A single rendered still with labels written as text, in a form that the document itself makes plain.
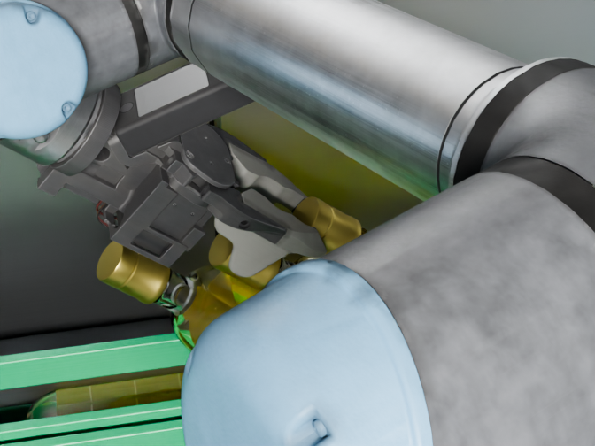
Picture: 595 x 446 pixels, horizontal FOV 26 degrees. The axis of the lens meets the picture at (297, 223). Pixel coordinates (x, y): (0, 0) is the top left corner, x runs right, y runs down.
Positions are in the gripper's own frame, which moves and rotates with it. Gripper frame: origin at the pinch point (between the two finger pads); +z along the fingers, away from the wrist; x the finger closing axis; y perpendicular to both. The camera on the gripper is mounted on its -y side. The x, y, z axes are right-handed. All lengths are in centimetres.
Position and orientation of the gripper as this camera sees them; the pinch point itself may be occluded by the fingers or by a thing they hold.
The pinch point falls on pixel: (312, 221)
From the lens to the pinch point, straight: 97.0
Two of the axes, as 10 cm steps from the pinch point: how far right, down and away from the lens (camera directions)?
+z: 7.4, 4.1, 5.3
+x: 1.9, 6.3, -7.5
